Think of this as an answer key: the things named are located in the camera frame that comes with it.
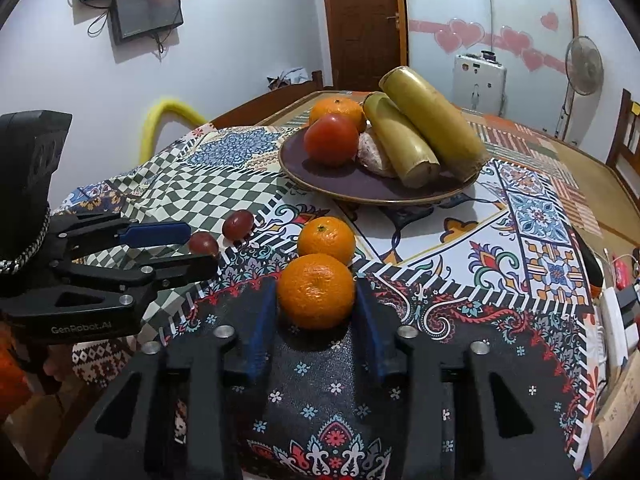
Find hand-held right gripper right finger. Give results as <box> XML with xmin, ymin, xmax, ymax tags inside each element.
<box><xmin>352</xmin><ymin>277</ymin><xmax>581</xmax><ymax>480</ymax></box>

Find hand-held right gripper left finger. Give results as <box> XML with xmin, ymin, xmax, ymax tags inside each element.
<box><xmin>47</xmin><ymin>277</ymin><xmax>279</xmax><ymax>480</ymax></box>

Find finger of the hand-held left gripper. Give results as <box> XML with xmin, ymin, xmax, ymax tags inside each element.
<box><xmin>50</xmin><ymin>214</ymin><xmax>192</xmax><ymax>257</ymax></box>
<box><xmin>59</xmin><ymin>253</ymin><xmax>220</xmax><ymax>307</ymax></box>

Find dark red grape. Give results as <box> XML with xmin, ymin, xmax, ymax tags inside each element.
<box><xmin>188</xmin><ymin>231</ymin><xmax>221</xmax><ymax>260</ymax></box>
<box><xmin>222</xmin><ymin>210</ymin><xmax>255</xmax><ymax>241</ymax></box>

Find small orange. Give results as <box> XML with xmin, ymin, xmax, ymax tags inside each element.
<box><xmin>297</xmin><ymin>216</ymin><xmax>357</xmax><ymax>267</ymax></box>
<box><xmin>276</xmin><ymin>253</ymin><xmax>355</xmax><ymax>330</ymax></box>

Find purple ceramic plate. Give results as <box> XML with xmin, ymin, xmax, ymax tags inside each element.
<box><xmin>279</xmin><ymin>109</ymin><xmax>489</xmax><ymax>206</ymax></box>

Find yellow sugarcane piece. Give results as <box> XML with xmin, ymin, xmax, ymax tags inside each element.
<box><xmin>378</xmin><ymin>66</ymin><xmax>486</xmax><ymax>181</ymax></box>
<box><xmin>362</xmin><ymin>91</ymin><xmax>441</xmax><ymax>189</ymax></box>

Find red tomato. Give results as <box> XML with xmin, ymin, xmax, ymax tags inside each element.
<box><xmin>303</xmin><ymin>113</ymin><xmax>360</xmax><ymax>168</ymax></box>

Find large orange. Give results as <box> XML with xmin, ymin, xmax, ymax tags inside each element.
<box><xmin>308</xmin><ymin>96</ymin><xmax>368</xmax><ymax>134</ymax></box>

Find person's left hand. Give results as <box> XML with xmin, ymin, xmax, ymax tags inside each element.
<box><xmin>42</xmin><ymin>342</ymin><xmax>78</xmax><ymax>383</ymax></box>

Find patterned tablecloth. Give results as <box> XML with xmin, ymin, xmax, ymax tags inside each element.
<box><xmin>52</xmin><ymin>122</ymin><xmax>601</xmax><ymax>477</ymax></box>

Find yellow foam tube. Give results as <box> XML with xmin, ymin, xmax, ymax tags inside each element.
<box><xmin>139</xmin><ymin>98</ymin><xmax>209</xmax><ymax>161</ymax></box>

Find wooden bed footboard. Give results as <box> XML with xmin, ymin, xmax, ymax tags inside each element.
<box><xmin>209</xmin><ymin>70</ymin><xmax>327</xmax><ymax>129</ymax></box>

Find crumpled bag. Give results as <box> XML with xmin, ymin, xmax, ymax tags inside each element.
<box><xmin>266</xmin><ymin>65</ymin><xmax>316</xmax><ymax>91</ymax></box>

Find white box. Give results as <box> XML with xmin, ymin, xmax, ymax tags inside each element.
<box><xmin>598</xmin><ymin>286</ymin><xmax>637</xmax><ymax>367</ymax></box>

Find cardboard box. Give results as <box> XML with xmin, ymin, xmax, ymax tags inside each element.
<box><xmin>592</xmin><ymin>364</ymin><xmax>640</xmax><ymax>467</ymax></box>

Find bamboo bed mat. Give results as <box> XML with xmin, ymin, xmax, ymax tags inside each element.
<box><xmin>465</xmin><ymin>110</ymin><xmax>640</xmax><ymax>256</ymax></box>

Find white hard case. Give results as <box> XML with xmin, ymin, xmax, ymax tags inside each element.
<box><xmin>453</xmin><ymin>51</ymin><xmax>507</xmax><ymax>116</ymax></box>

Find brown wooden door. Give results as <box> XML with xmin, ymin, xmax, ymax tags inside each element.
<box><xmin>319</xmin><ymin>0</ymin><xmax>407</xmax><ymax>92</ymax></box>

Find group of pink heart stickers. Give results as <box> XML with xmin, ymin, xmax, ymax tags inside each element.
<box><xmin>407</xmin><ymin>10</ymin><xmax>568</xmax><ymax>74</ymax></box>

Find wooden bed headboard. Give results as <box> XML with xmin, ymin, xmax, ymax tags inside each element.
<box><xmin>604</xmin><ymin>88</ymin><xmax>640</xmax><ymax>177</ymax></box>

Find standing fan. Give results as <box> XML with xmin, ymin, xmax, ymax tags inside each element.
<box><xmin>562</xmin><ymin>35</ymin><xmax>605</xmax><ymax>144</ymax></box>

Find white sliding door wardrobe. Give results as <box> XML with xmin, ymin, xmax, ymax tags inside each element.
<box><xmin>399</xmin><ymin>0</ymin><xmax>582</xmax><ymax>128</ymax></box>

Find black television cable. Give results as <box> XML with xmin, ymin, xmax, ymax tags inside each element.
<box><xmin>87</xmin><ymin>7</ymin><xmax>109</xmax><ymax>37</ymax></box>

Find small wall-mounted monitor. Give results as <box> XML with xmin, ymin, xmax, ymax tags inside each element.
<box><xmin>110</xmin><ymin>0</ymin><xmax>185</xmax><ymax>45</ymax></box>

